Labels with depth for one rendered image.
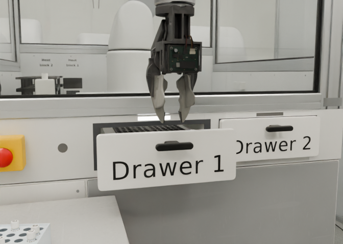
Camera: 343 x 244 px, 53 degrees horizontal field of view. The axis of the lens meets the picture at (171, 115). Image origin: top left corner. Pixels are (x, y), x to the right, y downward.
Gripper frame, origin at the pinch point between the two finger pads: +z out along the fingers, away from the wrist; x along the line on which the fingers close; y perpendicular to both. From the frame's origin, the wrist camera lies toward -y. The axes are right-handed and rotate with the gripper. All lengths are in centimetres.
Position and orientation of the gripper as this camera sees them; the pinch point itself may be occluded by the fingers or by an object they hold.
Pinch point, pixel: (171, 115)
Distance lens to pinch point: 67.9
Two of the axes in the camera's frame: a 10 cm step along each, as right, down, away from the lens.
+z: 0.0, 9.9, 1.5
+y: 2.6, 1.4, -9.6
